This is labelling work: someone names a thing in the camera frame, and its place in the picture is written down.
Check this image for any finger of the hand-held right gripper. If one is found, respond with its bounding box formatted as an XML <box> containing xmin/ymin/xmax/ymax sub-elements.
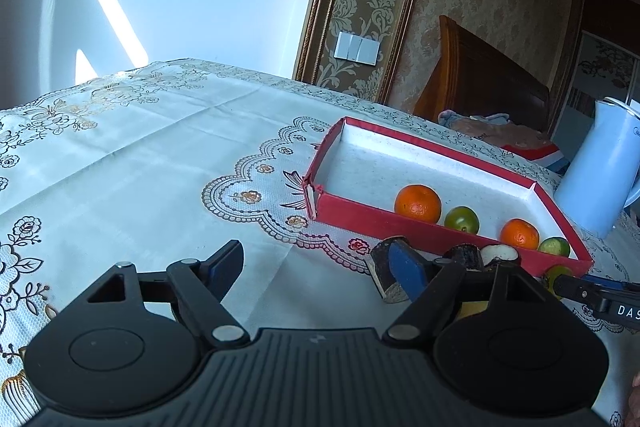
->
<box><xmin>582</xmin><ymin>276</ymin><xmax>640</xmax><ymax>294</ymax></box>
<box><xmin>552</xmin><ymin>274</ymin><xmax>610</xmax><ymax>314</ymax></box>

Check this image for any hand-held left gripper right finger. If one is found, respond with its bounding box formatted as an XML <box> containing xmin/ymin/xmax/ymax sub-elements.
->
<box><xmin>382</xmin><ymin>241</ymin><xmax>563</xmax><ymax>342</ymax></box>

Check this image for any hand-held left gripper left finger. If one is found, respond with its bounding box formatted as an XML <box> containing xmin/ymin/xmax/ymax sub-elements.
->
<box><xmin>75</xmin><ymin>239</ymin><xmax>251</xmax><ymax>349</ymax></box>

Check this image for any dark sugarcane piece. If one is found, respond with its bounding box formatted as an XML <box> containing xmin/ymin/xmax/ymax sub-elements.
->
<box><xmin>364</xmin><ymin>236</ymin><xmax>416</xmax><ymax>305</ymax></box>
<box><xmin>445</xmin><ymin>244</ymin><xmax>483</xmax><ymax>270</ymax></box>

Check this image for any yellowish green round fruit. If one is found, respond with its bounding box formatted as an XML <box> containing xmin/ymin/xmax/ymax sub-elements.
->
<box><xmin>545</xmin><ymin>264</ymin><xmax>576</xmax><ymax>293</ymax></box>

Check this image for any small green lime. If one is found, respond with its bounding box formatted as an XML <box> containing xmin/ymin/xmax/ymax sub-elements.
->
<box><xmin>539</xmin><ymin>237</ymin><xmax>571</xmax><ymax>258</ymax></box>

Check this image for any orange mandarin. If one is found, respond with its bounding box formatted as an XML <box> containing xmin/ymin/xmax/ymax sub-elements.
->
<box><xmin>500</xmin><ymin>218</ymin><xmax>541</xmax><ymax>251</ymax></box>
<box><xmin>394</xmin><ymin>184</ymin><xmax>443</xmax><ymax>224</ymax></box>

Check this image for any green cucumber piece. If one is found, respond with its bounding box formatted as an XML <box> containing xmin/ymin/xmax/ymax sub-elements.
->
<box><xmin>457</xmin><ymin>302</ymin><xmax>488</xmax><ymax>320</ymax></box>

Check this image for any green round tomato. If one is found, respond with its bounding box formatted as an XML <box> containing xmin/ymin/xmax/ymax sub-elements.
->
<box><xmin>444</xmin><ymin>206</ymin><xmax>481</xmax><ymax>235</ymax></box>

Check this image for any dark chunk with white cut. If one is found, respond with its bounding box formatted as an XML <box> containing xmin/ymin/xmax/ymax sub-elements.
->
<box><xmin>479</xmin><ymin>244</ymin><xmax>521</xmax><ymax>267</ymax></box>

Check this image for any red shallow box tray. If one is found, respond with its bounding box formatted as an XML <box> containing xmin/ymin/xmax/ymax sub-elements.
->
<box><xmin>302</xmin><ymin>117</ymin><xmax>596</xmax><ymax>278</ymax></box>

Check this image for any white electric kettle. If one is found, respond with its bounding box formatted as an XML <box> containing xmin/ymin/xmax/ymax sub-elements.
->
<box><xmin>554</xmin><ymin>97</ymin><xmax>640</xmax><ymax>239</ymax></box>

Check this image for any white floral lace tablecloth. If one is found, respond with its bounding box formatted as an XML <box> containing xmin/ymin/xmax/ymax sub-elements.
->
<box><xmin>0</xmin><ymin>57</ymin><xmax>640</xmax><ymax>427</ymax></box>

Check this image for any red white blue striped bedding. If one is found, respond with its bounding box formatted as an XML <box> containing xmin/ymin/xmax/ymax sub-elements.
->
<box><xmin>500</xmin><ymin>142</ymin><xmax>571</xmax><ymax>172</ymax></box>

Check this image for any pink brown blanket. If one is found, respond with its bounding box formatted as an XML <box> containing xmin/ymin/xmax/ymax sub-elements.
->
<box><xmin>439</xmin><ymin>109</ymin><xmax>546</xmax><ymax>145</ymax></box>

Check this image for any wooden bed headboard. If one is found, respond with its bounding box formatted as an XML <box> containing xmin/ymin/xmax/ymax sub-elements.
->
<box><xmin>414</xmin><ymin>14</ymin><xmax>551</xmax><ymax>132</ymax></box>

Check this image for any wardrobe with patterned sliding doors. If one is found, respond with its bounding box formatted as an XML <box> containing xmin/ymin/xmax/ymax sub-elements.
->
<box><xmin>560</xmin><ymin>32</ymin><xmax>640</xmax><ymax>142</ymax></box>

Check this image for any white wall light switch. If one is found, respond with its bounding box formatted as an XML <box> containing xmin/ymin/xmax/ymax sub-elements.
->
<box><xmin>334</xmin><ymin>32</ymin><xmax>382</xmax><ymax>64</ymax></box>

